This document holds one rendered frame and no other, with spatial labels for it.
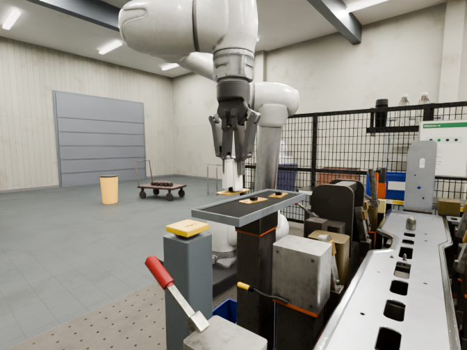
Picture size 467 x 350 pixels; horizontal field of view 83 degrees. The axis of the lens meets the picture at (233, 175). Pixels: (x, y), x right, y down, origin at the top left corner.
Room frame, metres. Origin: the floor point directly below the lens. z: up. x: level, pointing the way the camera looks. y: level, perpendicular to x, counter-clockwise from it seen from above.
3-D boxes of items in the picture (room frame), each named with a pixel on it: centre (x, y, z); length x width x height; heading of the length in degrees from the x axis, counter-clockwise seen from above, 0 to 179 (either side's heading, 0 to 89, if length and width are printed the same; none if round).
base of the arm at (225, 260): (1.25, 0.07, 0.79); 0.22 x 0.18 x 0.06; 151
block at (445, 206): (1.22, -1.01, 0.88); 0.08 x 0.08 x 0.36; 54
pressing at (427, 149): (1.28, -0.91, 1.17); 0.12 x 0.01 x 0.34; 54
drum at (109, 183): (6.09, 2.90, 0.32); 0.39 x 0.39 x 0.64
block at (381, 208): (1.21, -0.69, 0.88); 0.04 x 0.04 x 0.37; 54
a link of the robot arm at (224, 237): (1.27, 0.04, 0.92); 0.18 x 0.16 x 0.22; 89
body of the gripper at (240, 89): (0.60, 0.00, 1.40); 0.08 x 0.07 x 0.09; 53
